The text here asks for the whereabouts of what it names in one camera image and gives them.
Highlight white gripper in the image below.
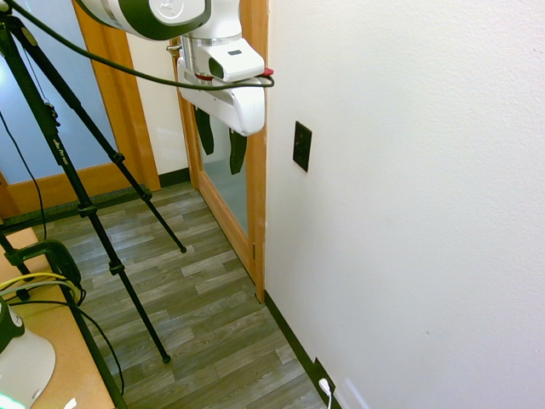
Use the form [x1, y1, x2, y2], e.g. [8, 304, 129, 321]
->
[176, 56, 267, 176]

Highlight dark light switch plate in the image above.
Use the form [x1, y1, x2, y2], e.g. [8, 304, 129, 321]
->
[292, 120, 313, 173]

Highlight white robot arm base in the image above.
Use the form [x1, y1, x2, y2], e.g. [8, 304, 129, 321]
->
[0, 293, 57, 409]

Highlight wooden door with frosted glass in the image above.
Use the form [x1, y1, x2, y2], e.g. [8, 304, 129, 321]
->
[172, 40, 257, 294]

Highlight wood framed frosted glass panel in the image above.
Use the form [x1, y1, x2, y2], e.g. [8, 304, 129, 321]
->
[0, 0, 163, 219]

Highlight black C-clamp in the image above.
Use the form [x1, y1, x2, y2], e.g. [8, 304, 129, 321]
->
[3, 239, 83, 300]

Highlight black baseboard strip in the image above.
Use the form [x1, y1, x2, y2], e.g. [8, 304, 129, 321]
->
[262, 288, 342, 409]

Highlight wooden door frame post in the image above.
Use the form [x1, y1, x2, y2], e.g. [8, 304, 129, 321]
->
[240, 0, 271, 305]

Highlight red wrist camera mount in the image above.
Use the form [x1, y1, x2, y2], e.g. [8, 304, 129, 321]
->
[194, 66, 274, 82]

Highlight black camera tripod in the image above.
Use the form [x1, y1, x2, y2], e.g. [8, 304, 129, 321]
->
[0, 8, 188, 409]

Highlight thin black hanging cable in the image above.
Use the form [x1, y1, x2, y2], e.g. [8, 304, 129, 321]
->
[0, 109, 49, 240]

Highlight black cable on table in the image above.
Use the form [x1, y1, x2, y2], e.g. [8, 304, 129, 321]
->
[6, 297, 125, 400]

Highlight grey cable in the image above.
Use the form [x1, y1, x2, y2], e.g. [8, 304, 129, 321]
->
[0, 279, 80, 299]

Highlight yellow cable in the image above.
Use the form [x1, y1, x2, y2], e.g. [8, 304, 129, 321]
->
[0, 272, 83, 306]

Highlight dark wall outlet plate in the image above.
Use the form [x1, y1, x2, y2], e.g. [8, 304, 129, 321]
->
[313, 356, 337, 396]

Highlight white plug with cable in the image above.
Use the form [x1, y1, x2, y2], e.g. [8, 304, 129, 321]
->
[318, 377, 339, 409]

